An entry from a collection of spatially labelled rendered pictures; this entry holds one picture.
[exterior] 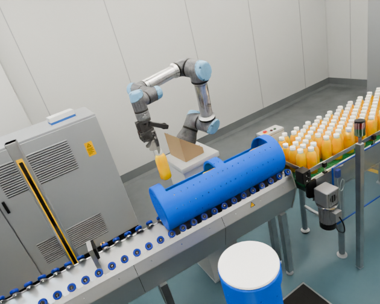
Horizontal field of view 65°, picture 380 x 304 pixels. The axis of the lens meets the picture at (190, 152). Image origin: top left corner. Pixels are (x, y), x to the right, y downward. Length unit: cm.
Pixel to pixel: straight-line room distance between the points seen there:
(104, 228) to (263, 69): 386
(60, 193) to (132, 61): 214
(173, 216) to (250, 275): 56
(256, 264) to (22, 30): 359
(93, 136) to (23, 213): 95
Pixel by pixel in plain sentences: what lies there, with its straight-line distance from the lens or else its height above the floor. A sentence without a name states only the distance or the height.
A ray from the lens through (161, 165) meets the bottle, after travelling 172.
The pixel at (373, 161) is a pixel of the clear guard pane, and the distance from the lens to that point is 256.
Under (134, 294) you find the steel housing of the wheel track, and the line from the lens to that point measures 202.
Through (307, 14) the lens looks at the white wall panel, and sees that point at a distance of 649.
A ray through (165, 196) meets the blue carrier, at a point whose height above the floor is 120.
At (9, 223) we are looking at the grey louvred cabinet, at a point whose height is 78.
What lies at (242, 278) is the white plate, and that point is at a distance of 141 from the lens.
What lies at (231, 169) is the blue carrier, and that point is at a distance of 185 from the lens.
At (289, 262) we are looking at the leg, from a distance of 266.
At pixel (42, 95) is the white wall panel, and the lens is 419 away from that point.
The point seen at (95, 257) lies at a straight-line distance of 183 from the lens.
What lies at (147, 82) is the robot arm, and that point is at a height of 179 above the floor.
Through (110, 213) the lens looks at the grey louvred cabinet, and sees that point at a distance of 337.
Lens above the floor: 211
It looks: 25 degrees down
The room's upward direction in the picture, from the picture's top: 15 degrees counter-clockwise
